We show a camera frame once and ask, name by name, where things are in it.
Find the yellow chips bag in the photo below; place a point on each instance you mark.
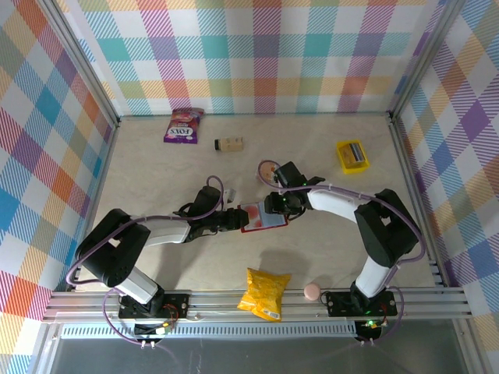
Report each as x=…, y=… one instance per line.
x=265, y=292

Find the grey metal panel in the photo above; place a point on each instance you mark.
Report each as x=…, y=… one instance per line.
x=273, y=356

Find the red blue snack packet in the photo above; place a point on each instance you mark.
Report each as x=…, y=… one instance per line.
x=273, y=220

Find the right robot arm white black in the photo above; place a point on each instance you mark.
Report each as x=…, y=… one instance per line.
x=331, y=202

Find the white card with red circles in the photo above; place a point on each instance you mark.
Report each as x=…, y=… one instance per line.
x=255, y=218

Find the aluminium table side rail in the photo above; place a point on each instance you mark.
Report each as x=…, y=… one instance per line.
x=411, y=175
x=97, y=183

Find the small circuit board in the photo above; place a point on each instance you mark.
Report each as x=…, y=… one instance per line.
x=368, y=329
x=154, y=329

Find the purple Fox's candy bag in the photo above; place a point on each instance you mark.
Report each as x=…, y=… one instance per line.
x=182, y=128

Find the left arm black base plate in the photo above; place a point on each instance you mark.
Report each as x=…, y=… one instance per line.
x=179, y=305

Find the orange card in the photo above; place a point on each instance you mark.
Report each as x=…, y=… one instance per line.
x=348, y=154

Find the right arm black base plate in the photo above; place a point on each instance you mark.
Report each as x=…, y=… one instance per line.
x=339, y=304

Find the pink round macaron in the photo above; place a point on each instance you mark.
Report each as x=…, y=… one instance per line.
x=312, y=292

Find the small yellow plastic bin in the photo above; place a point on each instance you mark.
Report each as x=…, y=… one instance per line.
x=352, y=169

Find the aluminium frame rail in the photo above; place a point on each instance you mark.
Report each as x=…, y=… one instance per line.
x=218, y=308

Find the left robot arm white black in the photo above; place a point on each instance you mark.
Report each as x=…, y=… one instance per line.
x=167, y=233

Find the aluminium frame post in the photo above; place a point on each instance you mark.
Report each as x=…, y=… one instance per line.
x=86, y=66
x=424, y=58

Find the small beige bottle black cap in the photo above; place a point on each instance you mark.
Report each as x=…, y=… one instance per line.
x=230, y=144

